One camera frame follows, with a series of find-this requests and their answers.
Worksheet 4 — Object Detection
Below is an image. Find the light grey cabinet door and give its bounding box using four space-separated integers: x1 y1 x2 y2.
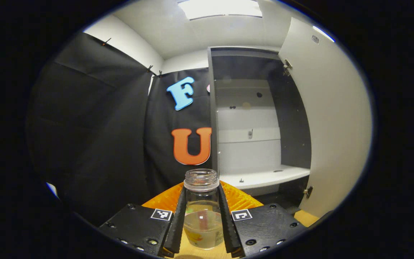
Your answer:
278 17 373 218

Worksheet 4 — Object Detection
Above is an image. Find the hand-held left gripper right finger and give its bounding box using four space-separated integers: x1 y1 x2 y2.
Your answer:
217 181 307 258

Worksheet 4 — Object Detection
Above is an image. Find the dark grey cabinet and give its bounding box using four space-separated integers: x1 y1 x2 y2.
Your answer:
207 46 313 209

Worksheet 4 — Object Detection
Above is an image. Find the large ceiling light panel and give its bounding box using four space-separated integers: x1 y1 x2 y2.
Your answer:
178 0 263 20

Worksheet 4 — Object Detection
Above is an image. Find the clear glass bottle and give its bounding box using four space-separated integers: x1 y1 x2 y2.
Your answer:
183 169 225 250

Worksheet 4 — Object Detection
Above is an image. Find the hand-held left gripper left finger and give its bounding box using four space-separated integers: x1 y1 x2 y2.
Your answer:
98 182 187 258

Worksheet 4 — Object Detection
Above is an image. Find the black backdrop cloth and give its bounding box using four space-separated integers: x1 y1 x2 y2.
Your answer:
27 32 215 227

